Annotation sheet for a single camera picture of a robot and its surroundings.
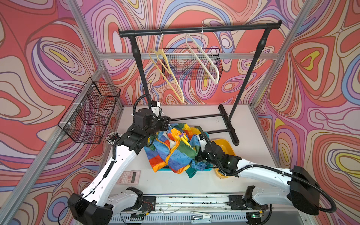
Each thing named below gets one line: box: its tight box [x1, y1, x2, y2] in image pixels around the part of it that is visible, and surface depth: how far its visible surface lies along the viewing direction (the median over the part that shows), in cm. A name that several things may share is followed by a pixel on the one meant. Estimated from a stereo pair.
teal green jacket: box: [185, 166, 198, 179], surface depth 72 cm
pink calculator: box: [115, 169, 141, 186], surface depth 83 cm
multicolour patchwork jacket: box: [143, 122, 208, 179], surface depth 71 cm
